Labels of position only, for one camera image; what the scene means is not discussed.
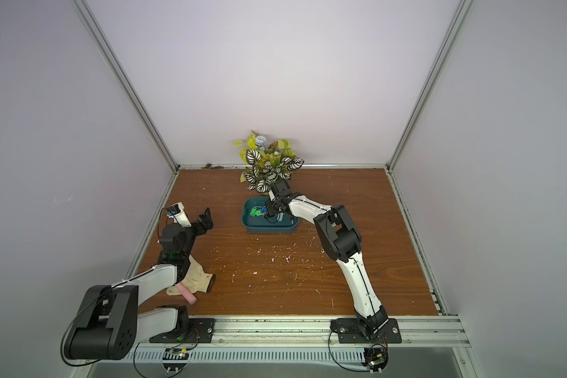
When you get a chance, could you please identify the green tag key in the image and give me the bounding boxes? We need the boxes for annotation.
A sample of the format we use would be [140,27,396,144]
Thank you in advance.
[250,206,265,217]

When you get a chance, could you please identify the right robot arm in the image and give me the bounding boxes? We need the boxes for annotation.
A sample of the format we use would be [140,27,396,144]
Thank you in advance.
[266,180,389,341]

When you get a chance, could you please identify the teal storage box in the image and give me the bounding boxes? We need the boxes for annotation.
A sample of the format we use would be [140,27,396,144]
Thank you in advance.
[241,196,299,234]

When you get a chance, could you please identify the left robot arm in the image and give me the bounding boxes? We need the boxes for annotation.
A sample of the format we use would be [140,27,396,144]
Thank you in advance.
[60,203,216,367]

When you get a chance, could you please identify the right controller board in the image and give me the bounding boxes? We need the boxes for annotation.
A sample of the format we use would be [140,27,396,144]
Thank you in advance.
[364,343,389,374]

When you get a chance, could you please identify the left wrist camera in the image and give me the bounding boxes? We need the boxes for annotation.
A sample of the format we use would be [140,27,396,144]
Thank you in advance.
[166,202,191,228]

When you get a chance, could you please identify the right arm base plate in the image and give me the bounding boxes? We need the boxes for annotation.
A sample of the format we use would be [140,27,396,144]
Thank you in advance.
[330,318,403,344]

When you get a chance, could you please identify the pink purple brush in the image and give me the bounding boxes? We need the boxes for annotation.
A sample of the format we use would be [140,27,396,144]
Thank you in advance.
[175,283,197,305]

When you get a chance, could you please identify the left controller board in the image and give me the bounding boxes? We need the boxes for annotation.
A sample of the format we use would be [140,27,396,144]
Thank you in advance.
[162,347,190,377]

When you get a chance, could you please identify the beige cloth glove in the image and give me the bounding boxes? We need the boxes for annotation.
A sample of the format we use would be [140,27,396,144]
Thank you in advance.
[166,257,216,296]

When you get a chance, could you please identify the vase with artificial plant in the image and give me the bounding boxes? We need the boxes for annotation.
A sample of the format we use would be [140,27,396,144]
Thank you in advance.
[234,131,305,195]

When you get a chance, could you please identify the controller board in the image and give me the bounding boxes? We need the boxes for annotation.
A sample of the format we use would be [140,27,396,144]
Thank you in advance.
[162,347,190,377]
[364,343,389,374]

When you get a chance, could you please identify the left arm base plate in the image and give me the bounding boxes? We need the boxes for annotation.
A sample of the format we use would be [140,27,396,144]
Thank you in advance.
[149,318,215,344]

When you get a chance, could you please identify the aluminium front rail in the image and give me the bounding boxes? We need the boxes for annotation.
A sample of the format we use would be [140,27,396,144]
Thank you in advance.
[82,314,471,350]

